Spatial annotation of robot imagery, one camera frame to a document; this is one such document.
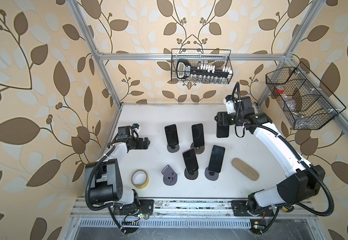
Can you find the black wire basket right wall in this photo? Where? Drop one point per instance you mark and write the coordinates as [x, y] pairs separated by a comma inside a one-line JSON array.
[[319, 103]]

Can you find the black wire basket back wall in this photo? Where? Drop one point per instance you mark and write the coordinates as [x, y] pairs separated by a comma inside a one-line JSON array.
[[217, 57]]

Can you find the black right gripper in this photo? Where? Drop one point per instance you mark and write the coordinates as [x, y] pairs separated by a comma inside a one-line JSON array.
[[222, 118]]

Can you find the black wire basket wall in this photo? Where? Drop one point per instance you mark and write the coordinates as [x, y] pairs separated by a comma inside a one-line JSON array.
[[217, 57], [319, 103]]

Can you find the aluminium front rail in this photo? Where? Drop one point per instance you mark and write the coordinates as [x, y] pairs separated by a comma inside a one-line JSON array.
[[195, 208]]

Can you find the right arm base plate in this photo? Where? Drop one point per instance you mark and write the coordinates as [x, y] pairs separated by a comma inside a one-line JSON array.
[[247, 208]]

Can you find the black socket set rail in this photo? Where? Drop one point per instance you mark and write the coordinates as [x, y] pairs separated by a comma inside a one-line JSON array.
[[184, 69]]

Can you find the black smartphone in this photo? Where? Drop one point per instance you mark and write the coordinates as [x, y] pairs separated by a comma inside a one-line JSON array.
[[198, 135], [216, 159], [171, 135], [190, 161]]

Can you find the grey phone stand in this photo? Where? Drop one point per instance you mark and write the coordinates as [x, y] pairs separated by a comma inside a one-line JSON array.
[[173, 148], [191, 176], [169, 176], [211, 175]]

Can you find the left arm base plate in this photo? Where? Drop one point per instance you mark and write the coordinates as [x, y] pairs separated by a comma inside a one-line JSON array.
[[135, 208]]

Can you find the clear bottle red cap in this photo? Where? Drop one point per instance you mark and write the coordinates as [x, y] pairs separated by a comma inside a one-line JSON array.
[[289, 101]]

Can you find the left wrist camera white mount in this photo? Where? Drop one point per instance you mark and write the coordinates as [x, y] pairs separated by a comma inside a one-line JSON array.
[[128, 132]]

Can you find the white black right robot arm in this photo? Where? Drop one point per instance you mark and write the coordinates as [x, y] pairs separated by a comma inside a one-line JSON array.
[[303, 180]]

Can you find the wooden base phone stand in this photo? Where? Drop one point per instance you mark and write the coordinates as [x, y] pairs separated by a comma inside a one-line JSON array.
[[198, 150]]

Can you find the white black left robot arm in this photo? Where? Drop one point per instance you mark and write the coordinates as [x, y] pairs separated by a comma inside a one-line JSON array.
[[104, 185]]

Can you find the yellow masking tape roll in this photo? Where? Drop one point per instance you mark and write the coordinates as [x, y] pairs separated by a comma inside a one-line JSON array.
[[140, 179]]

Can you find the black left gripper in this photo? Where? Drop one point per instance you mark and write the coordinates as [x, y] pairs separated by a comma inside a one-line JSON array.
[[139, 144]]

